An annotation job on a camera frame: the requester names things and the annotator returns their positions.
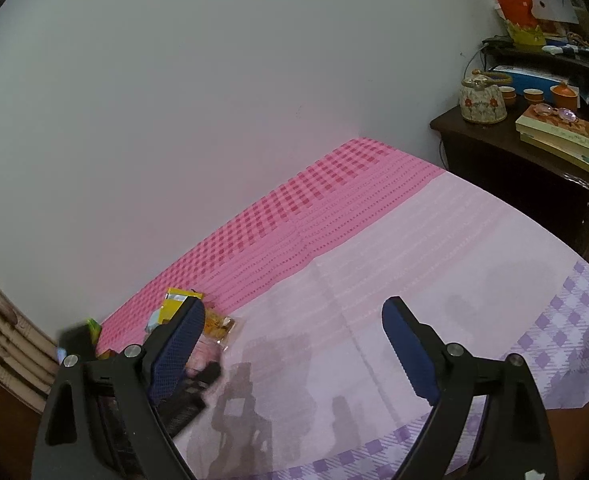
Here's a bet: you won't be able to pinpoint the cream paperback book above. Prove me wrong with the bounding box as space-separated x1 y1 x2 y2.
521 141 589 177
519 132 589 167

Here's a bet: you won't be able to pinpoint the light blue snack packet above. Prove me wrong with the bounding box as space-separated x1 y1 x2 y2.
144 310 168 335

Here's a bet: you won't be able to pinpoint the clear packet of orange snacks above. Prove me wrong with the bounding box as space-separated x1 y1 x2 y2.
202 307 238 349

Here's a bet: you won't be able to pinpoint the floral teapot with handle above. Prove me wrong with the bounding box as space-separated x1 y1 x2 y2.
460 69 511 124

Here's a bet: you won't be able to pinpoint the black desk shelf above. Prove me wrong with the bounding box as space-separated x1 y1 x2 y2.
481 35 589 107

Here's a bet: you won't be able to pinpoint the yellow snack packet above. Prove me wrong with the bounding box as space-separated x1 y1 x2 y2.
160 287 205 328

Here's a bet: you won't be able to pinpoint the grey cable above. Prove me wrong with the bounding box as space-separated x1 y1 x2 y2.
465 49 486 81

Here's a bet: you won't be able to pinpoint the pink printed snack packet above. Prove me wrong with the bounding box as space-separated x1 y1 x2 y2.
184 335 225 379

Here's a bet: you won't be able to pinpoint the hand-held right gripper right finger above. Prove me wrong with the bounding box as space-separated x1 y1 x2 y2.
381 296 559 480

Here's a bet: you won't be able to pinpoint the beige patterned curtain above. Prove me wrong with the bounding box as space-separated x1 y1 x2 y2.
0 257 60 413

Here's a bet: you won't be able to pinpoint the yellow cover book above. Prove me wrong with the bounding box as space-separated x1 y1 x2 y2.
515 104 589 154

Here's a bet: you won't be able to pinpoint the blue flat box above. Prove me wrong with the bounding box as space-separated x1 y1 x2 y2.
489 65 571 92

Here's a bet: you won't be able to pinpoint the white envelope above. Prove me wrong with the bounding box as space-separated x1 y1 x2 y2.
529 0 583 25

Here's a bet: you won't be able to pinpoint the white blue tube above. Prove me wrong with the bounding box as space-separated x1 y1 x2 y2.
544 43 589 59

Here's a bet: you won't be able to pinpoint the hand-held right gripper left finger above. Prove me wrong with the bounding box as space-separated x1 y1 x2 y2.
32 297 208 480

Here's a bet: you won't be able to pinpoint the orange lidded cup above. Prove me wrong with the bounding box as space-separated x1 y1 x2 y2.
550 81 581 110

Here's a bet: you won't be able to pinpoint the dark wooden cabinet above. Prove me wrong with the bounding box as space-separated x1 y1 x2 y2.
430 92 589 261

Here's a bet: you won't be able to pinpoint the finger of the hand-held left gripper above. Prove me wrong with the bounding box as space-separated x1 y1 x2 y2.
162 361 222 438

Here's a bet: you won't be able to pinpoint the yellow green paper crown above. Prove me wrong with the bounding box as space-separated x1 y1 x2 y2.
504 17 546 51

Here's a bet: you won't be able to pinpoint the pink checked tablecloth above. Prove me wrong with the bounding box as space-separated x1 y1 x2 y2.
97 137 589 480

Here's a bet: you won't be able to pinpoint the eyeglasses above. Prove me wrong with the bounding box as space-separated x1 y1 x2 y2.
534 103 580 124

